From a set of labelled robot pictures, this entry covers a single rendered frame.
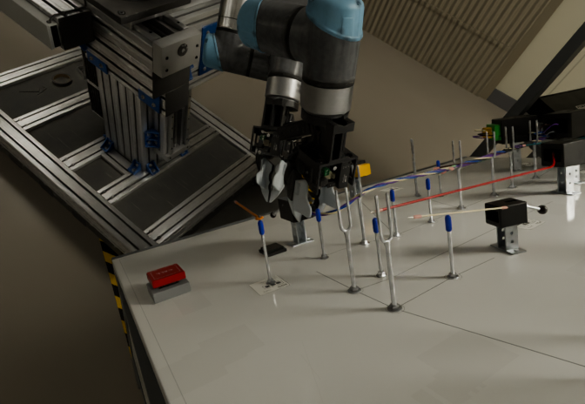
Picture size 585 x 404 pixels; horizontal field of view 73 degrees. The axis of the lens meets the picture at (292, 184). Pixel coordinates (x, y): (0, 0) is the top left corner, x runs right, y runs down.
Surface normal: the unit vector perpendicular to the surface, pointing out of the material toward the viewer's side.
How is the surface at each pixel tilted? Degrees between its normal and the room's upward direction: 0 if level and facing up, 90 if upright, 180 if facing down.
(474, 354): 45
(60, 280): 0
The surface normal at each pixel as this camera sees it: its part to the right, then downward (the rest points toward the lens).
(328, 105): 0.06, 0.55
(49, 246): 0.25, -0.62
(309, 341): -0.15, -0.97
